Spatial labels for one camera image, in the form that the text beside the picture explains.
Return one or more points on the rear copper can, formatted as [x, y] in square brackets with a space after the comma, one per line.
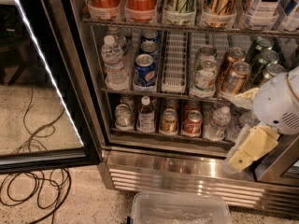
[233, 54]

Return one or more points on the blue white can top right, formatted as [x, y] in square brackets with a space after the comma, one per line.
[289, 16]

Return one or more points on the copper can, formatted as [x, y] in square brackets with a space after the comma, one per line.
[235, 78]
[233, 54]

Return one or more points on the water bottle shelf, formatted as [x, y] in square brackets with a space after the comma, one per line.
[237, 124]
[119, 37]
[112, 56]
[215, 130]

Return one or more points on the clear plastic bin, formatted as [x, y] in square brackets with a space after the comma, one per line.
[165, 208]

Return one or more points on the rear water bottle middle shelf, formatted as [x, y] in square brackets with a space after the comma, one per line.
[119, 37]

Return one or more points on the silver can bottom shelf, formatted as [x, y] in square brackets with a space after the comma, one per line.
[123, 117]

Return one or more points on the rear blue pepsi can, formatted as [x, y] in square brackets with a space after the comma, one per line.
[151, 35]

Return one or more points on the stainless steel fridge body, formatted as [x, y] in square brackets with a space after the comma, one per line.
[135, 161]

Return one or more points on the middle green can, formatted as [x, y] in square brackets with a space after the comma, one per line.
[266, 57]

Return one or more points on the right water bottle bottom shelf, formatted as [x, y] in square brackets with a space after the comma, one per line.
[237, 124]

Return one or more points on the front white green can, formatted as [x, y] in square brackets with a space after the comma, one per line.
[205, 75]

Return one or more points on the open glass fridge door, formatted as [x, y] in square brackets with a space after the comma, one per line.
[43, 124]

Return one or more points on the blue pepsi can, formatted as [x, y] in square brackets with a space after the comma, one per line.
[151, 35]
[144, 70]
[150, 48]

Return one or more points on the red can bottom shelf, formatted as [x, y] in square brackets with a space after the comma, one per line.
[192, 123]

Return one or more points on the white blue tall can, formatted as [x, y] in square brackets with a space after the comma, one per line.
[261, 0]

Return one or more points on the rear green can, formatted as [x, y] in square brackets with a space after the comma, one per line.
[258, 44]

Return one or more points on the front water bottle middle shelf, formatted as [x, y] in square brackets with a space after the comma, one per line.
[112, 56]

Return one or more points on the front blue pepsi can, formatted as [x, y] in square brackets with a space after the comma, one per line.
[144, 70]

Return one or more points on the right fridge door frame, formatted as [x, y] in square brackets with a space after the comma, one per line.
[280, 165]

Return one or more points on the brown tea bottle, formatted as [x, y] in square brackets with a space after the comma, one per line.
[145, 122]

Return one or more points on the left water bottle bottom shelf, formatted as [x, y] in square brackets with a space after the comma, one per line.
[215, 130]

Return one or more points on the gold can bottom shelf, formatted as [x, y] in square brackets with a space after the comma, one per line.
[169, 122]

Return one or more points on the rear silver can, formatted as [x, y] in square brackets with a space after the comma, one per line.
[205, 52]

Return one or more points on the front copper can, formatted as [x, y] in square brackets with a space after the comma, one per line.
[235, 78]

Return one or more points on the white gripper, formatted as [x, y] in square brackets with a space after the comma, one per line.
[275, 104]

